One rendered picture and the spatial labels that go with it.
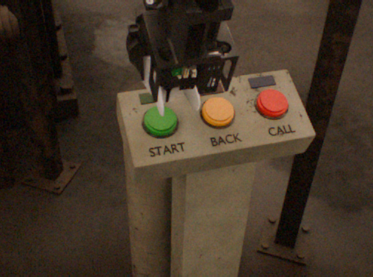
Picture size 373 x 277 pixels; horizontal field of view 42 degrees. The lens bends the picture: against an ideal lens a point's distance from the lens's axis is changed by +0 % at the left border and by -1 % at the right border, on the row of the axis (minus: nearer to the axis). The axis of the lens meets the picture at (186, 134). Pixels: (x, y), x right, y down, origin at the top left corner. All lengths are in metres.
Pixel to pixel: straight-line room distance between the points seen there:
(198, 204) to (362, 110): 1.14
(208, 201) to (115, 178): 0.73
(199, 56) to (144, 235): 0.59
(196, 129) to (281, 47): 1.43
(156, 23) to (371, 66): 1.63
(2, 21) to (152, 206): 0.51
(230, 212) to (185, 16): 0.41
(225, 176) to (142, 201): 0.26
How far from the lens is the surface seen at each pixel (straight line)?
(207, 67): 0.42
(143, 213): 0.90
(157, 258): 1.00
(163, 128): 0.60
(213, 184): 0.67
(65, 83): 1.62
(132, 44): 0.47
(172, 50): 0.41
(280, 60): 1.93
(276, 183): 1.41
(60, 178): 1.41
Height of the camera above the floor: 0.99
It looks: 40 degrees down
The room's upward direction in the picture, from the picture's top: 2 degrees clockwise
